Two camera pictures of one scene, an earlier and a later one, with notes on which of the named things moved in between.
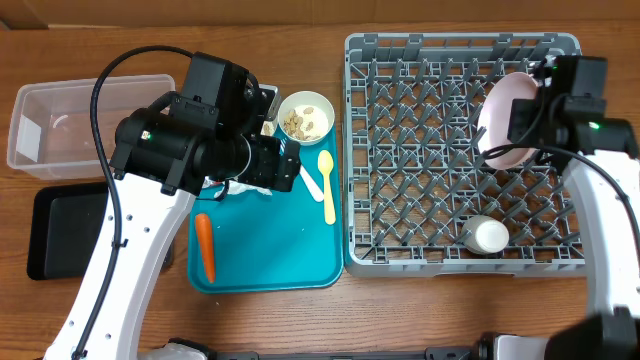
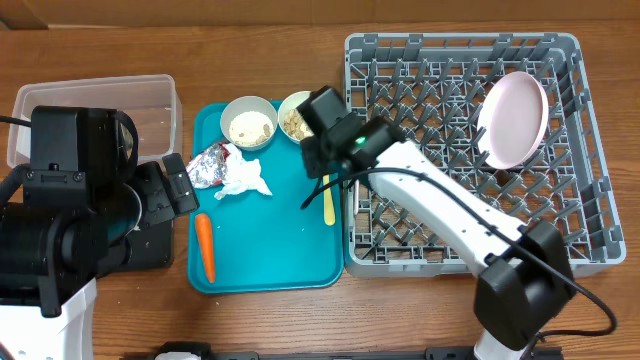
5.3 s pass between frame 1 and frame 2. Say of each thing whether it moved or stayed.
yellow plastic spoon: stayed
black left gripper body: moved
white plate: stayed
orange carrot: stayed
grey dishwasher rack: stayed
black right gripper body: moved
